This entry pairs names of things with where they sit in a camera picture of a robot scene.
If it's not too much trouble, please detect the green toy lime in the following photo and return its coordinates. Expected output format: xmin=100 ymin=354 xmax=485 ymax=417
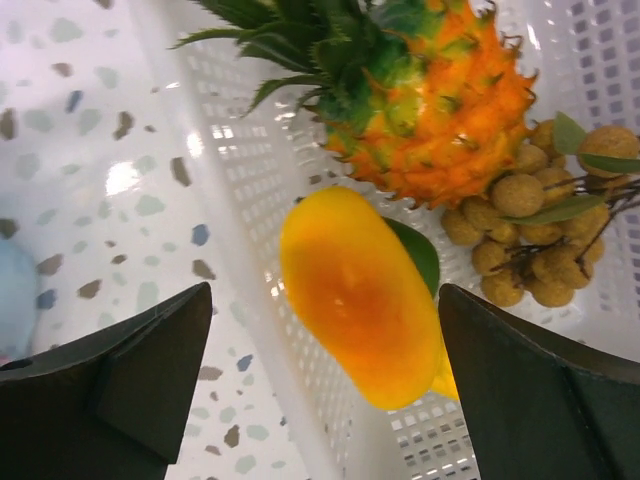
xmin=384 ymin=217 xmax=440 ymax=298

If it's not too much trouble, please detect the clear plastic basket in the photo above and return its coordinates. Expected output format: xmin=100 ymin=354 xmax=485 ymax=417
xmin=134 ymin=1 xmax=639 ymax=479

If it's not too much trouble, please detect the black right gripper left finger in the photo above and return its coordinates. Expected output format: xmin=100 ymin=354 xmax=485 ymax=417
xmin=1 ymin=282 xmax=212 ymax=479

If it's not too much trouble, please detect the blue printed plastic bag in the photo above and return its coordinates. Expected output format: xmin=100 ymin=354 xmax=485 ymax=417
xmin=1 ymin=238 xmax=40 ymax=363

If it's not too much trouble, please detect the toy pineapple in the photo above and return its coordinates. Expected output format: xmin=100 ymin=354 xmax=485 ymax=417
xmin=180 ymin=1 xmax=536 ymax=208

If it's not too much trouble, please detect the orange toy mango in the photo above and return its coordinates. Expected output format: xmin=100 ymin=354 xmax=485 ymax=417
xmin=279 ymin=186 xmax=443 ymax=410

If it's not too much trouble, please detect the brown toy longan bunch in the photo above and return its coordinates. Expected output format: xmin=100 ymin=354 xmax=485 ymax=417
xmin=441 ymin=113 xmax=639 ymax=308

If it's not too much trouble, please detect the yellow toy pear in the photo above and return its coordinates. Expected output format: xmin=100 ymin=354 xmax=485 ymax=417
xmin=430 ymin=352 xmax=460 ymax=401

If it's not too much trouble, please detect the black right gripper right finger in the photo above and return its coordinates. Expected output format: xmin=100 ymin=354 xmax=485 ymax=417
xmin=438 ymin=284 xmax=639 ymax=479

